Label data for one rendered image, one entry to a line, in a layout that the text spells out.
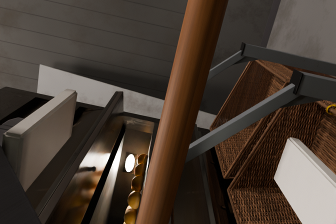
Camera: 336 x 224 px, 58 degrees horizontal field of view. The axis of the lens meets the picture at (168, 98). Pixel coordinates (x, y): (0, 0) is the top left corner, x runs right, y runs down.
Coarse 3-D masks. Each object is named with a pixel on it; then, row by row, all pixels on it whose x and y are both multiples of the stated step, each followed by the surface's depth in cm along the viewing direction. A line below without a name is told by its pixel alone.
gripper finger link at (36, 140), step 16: (64, 96) 16; (48, 112) 14; (64, 112) 16; (16, 128) 12; (32, 128) 12; (48, 128) 14; (64, 128) 17; (16, 144) 11; (32, 144) 12; (48, 144) 14; (16, 160) 11; (32, 160) 13; (48, 160) 15; (32, 176) 13
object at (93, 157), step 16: (112, 112) 144; (96, 128) 121; (96, 144) 114; (112, 144) 147; (80, 160) 96; (96, 160) 115; (64, 176) 87; (80, 176) 95; (96, 176) 116; (64, 192) 80; (80, 192) 95; (48, 208) 73; (64, 208) 81; (80, 208) 96
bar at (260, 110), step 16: (240, 48) 107; (256, 48) 103; (224, 64) 106; (288, 64) 105; (304, 64) 105; (320, 64) 104; (304, 80) 57; (320, 80) 57; (272, 96) 60; (288, 96) 59; (304, 96) 60; (320, 96) 58; (256, 112) 60; (224, 128) 61; (240, 128) 61; (192, 144) 63; (208, 144) 63
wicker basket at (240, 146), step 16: (256, 64) 169; (272, 64) 155; (240, 80) 171; (256, 80) 172; (272, 80) 169; (288, 80) 116; (240, 96) 174; (256, 96) 174; (224, 112) 177; (240, 112) 177; (272, 112) 120; (256, 128) 122; (224, 144) 158; (240, 144) 158; (224, 160) 142; (240, 160) 142; (224, 176) 129
